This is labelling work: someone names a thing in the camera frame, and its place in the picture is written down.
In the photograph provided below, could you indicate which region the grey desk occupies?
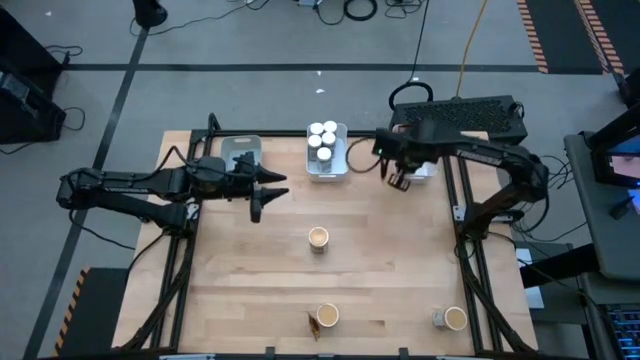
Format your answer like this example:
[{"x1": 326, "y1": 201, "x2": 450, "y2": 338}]
[{"x1": 563, "y1": 130, "x2": 640, "y2": 281}]

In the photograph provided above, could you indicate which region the computer keyboard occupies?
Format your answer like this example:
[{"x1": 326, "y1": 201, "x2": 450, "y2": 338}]
[{"x1": 603, "y1": 305, "x2": 640, "y2": 360}]

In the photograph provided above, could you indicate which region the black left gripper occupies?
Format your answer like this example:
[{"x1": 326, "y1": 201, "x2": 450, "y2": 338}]
[{"x1": 198, "y1": 152, "x2": 291, "y2": 224}]

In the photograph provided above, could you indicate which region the black round stand base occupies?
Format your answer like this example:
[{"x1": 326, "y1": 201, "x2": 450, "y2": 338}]
[{"x1": 130, "y1": 0, "x2": 169, "y2": 30}]

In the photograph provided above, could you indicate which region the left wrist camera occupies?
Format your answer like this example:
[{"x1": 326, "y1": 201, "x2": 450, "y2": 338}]
[{"x1": 232, "y1": 151, "x2": 261, "y2": 174}]

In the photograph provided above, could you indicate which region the yellow cable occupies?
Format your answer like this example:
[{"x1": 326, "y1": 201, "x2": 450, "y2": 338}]
[{"x1": 453, "y1": 0, "x2": 489, "y2": 98}]

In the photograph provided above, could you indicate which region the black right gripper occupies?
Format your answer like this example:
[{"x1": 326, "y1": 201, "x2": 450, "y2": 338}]
[{"x1": 372, "y1": 128, "x2": 434, "y2": 194}]

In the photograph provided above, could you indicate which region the coffee cup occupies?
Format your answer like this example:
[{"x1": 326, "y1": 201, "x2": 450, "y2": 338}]
[{"x1": 432, "y1": 305, "x2": 469, "y2": 332}]

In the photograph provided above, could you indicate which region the tan lid spice jar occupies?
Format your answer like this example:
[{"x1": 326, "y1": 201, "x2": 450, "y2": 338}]
[
  {"x1": 316, "y1": 302, "x2": 341, "y2": 329},
  {"x1": 307, "y1": 225, "x2": 331, "y2": 255}
]

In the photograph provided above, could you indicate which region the black perforated computer case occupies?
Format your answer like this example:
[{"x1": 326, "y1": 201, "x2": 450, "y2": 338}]
[{"x1": 388, "y1": 94, "x2": 529, "y2": 146}]

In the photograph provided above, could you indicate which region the white plastic bin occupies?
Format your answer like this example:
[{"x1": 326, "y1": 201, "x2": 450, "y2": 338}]
[
  {"x1": 219, "y1": 134, "x2": 264, "y2": 174},
  {"x1": 392, "y1": 123, "x2": 442, "y2": 185},
  {"x1": 305, "y1": 122, "x2": 350, "y2": 184}
]

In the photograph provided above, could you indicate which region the hazard striped floor mat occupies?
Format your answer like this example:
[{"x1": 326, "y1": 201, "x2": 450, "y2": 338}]
[
  {"x1": 516, "y1": 0, "x2": 626, "y2": 76},
  {"x1": 52, "y1": 267, "x2": 130, "y2": 357}
]

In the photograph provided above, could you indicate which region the black coiled cable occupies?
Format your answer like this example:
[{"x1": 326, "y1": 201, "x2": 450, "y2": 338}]
[
  {"x1": 342, "y1": 0, "x2": 379, "y2": 23},
  {"x1": 388, "y1": 0, "x2": 435, "y2": 113}
]

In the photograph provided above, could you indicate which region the black computer tower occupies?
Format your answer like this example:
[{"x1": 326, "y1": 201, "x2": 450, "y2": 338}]
[
  {"x1": 0, "y1": 69, "x2": 68, "y2": 146},
  {"x1": 0, "y1": 7, "x2": 65, "y2": 84}
]

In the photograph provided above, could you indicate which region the computer monitor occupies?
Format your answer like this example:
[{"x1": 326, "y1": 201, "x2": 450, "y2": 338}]
[{"x1": 591, "y1": 107, "x2": 640, "y2": 190}]

